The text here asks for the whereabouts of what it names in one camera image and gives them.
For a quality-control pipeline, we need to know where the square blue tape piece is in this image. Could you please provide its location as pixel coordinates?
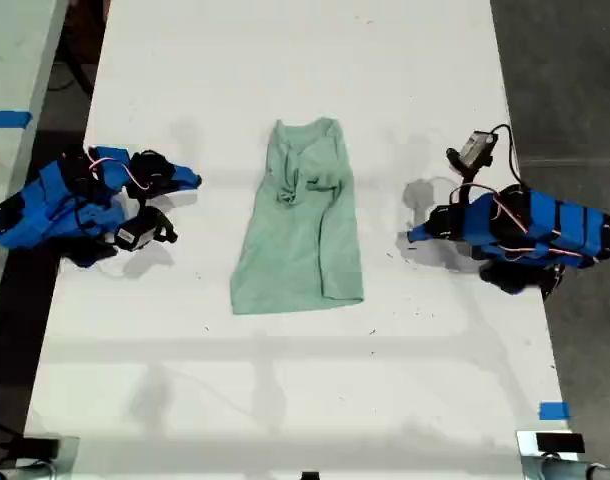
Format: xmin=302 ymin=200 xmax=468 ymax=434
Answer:
xmin=538 ymin=400 xmax=572 ymax=422

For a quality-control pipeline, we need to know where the grey camera box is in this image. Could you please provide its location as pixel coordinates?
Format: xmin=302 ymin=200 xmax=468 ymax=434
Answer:
xmin=445 ymin=130 xmax=500 ymax=174

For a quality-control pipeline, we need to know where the black floor cable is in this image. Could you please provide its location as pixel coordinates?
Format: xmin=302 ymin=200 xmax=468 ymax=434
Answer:
xmin=47 ymin=19 xmax=99 ymax=99

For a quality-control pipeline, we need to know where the pale side table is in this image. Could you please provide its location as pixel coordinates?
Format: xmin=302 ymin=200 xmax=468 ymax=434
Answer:
xmin=0 ymin=0 xmax=70 ymax=324

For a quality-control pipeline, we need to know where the metal table clamp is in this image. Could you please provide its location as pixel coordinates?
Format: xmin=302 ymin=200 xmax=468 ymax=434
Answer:
xmin=0 ymin=435 xmax=81 ymax=480
xmin=515 ymin=429 xmax=610 ymax=480

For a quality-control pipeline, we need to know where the black camera cable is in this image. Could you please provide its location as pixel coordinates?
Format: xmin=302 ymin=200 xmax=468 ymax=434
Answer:
xmin=490 ymin=123 xmax=525 ymax=190

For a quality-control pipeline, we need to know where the long blue tape strip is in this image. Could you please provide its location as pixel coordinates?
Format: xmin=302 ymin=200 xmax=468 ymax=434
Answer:
xmin=0 ymin=110 xmax=34 ymax=131

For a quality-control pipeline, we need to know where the black camera box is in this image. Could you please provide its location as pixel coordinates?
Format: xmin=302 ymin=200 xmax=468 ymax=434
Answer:
xmin=115 ymin=206 xmax=179 ymax=252

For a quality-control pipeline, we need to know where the pale green t-shirt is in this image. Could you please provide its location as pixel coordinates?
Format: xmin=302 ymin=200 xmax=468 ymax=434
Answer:
xmin=229 ymin=116 xmax=365 ymax=317

